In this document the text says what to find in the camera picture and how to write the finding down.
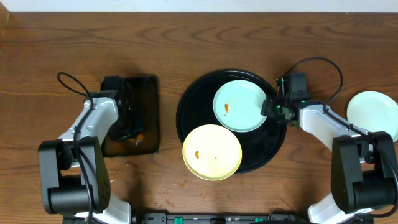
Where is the black rectangular tray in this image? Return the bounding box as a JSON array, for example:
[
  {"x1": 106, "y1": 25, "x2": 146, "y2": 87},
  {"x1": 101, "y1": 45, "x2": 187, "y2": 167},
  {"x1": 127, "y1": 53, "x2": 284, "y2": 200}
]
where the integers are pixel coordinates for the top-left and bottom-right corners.
[{"x1": 102, "y1": 75, "x2": 160, "y2": 157}]

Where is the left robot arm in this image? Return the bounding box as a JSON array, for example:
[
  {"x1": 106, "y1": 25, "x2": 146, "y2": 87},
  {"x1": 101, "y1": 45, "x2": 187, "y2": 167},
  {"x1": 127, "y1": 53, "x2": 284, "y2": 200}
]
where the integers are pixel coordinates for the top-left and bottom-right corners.
[{"x1": 38, "y1": 76, "x2": 143, "y2": 223}]

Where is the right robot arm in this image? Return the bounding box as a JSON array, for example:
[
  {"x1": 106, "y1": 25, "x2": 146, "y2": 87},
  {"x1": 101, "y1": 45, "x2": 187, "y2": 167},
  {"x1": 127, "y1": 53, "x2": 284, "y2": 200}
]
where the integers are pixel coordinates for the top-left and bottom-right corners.
[{"x1": 261, "y1": 89, "x2": 397, "y2": 223}]

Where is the orange green sponge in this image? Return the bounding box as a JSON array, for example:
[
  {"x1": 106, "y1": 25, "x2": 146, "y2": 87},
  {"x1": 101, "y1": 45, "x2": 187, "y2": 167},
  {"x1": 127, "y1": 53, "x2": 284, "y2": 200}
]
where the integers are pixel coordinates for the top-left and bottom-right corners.
[{"x1": 129, "y1": 133, "x2": 144, "y2": 145}]

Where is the yellow plate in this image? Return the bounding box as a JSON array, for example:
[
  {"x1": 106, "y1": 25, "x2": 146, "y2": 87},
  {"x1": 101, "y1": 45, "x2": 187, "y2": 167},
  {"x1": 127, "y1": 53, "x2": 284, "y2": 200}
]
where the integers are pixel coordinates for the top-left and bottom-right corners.
[{"x1": 182, "y1": 124, "x2": 243, "y2": 181}]

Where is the round black tray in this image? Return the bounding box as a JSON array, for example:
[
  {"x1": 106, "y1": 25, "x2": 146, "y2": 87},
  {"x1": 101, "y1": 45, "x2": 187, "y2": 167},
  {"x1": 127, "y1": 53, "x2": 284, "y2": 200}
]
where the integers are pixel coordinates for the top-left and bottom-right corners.
[{"x1": 176, "y1": 69, "x2": 287, "y2": 174}]

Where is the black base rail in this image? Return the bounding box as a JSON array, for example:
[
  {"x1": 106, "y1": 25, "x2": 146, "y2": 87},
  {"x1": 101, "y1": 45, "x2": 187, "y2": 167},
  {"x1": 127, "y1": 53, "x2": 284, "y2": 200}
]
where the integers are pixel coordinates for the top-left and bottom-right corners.
[{"x1": 62, "y1": 212, "x2": 375, "y2": 224}]

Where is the light blue plate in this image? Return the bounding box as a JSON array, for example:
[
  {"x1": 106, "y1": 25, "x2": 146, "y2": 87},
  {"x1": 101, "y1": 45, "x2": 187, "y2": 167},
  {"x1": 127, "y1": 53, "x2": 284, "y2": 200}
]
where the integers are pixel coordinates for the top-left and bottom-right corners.
[
  {"x1": 346, "y1": 91, "x2": 397, "y2": 141},
  {"x1": 213, "y1": 80, "x2": 267, "y2": 133}
]

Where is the light blue plate top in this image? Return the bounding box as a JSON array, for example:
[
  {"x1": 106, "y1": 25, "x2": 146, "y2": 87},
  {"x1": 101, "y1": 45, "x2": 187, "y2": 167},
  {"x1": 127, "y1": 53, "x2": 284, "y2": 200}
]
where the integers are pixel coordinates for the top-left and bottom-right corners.
[{"x1": 346, "y1": 91, "x2": 397, "y2": 141}]

